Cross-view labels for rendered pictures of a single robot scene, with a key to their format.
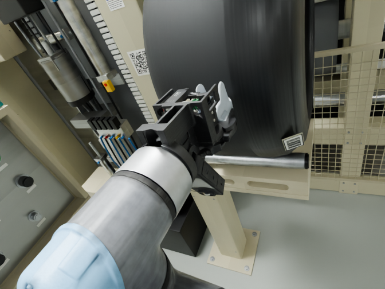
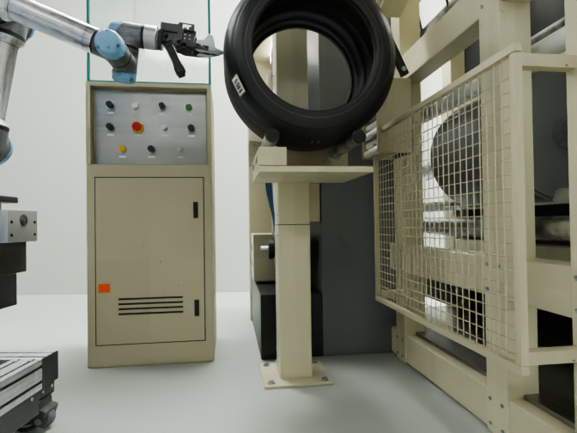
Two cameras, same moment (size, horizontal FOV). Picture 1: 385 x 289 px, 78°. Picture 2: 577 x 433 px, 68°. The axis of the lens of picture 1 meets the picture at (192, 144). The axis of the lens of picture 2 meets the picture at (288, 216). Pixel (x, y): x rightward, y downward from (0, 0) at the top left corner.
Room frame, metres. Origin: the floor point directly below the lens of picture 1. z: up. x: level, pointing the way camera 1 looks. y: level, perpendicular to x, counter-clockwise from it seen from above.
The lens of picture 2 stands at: (-0.48, -1.25, 0.63)
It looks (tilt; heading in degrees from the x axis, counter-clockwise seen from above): 1 degrees up; 45
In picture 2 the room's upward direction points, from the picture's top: 1 degrees counter-clockwise
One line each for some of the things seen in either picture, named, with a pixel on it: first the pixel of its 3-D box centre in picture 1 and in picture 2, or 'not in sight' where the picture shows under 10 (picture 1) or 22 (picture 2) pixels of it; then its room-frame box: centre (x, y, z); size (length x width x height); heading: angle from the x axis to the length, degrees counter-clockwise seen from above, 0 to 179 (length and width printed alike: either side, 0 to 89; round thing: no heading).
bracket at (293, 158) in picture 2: not in sight; (298, 154); (0.75, -0.07, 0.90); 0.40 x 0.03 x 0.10; 143
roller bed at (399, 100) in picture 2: not in sight; (385, 120); (1.08, -0.26, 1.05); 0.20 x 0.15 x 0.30; 53
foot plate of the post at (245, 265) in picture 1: (233, 246); (294, 372); (0.78, 0.01, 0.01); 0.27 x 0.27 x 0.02; 53
